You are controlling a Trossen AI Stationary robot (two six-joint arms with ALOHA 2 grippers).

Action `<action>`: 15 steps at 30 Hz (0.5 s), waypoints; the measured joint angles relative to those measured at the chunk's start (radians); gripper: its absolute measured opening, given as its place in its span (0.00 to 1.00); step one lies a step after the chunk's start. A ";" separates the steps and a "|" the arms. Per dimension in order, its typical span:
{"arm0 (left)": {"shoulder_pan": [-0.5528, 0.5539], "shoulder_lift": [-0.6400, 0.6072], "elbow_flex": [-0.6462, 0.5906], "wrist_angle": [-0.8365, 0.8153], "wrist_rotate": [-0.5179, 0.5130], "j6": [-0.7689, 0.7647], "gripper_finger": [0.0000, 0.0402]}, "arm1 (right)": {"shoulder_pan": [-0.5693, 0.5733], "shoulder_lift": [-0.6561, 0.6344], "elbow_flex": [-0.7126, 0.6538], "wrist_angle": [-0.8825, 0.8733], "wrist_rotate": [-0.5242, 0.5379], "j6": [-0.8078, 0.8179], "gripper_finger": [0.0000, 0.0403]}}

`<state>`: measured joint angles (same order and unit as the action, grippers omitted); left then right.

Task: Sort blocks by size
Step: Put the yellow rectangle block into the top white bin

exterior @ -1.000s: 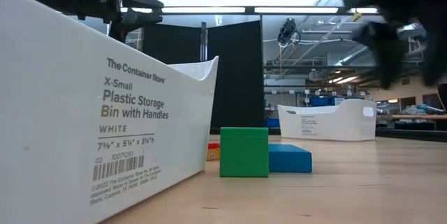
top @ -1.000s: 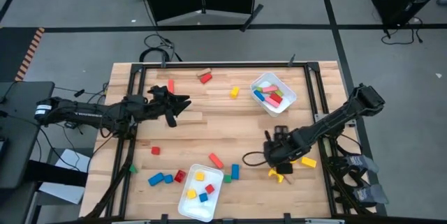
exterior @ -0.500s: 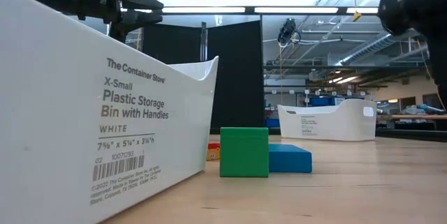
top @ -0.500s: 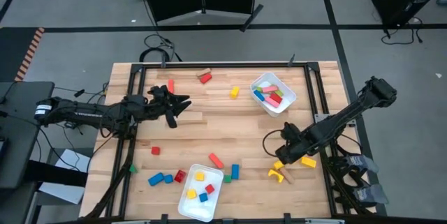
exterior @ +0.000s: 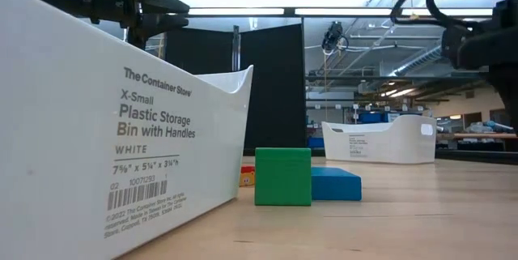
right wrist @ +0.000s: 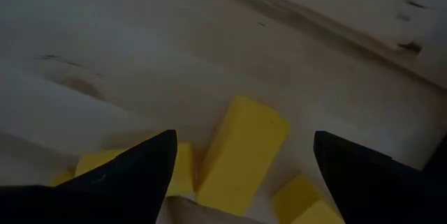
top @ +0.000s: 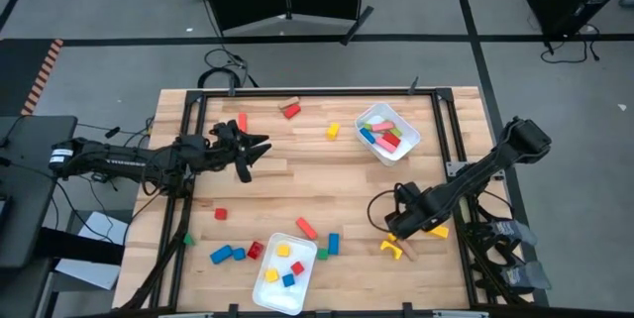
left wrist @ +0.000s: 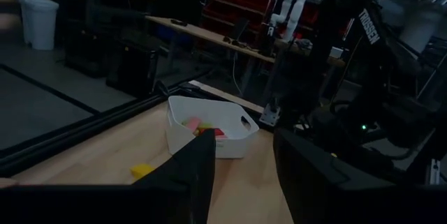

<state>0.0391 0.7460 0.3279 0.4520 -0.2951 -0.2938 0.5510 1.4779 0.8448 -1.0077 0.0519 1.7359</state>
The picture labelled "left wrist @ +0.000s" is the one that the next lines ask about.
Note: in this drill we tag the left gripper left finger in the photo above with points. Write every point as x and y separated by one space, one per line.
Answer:
195 168

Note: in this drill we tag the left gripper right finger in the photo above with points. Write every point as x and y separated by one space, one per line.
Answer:
314 189

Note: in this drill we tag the red rectangular block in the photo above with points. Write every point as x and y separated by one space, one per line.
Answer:
220 132

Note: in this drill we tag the long light green block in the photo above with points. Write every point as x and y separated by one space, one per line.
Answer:
206 125

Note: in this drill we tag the yellow rectangular block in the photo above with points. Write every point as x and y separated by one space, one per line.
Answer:
141 170

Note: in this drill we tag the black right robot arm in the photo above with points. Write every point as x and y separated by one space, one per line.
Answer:
349 77

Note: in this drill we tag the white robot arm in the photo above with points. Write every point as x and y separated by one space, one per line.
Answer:
297 4

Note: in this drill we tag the white plastic storage bin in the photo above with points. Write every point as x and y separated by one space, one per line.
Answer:
209 110

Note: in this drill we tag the black computer tower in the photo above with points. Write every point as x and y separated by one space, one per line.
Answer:
132 70

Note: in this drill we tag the long wooden workbench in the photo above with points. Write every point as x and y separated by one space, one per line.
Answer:
209 35

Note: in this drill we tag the white trash bin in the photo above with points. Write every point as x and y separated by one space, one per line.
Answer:
38 21

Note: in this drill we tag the silver metal bracket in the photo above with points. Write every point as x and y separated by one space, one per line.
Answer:
270 116

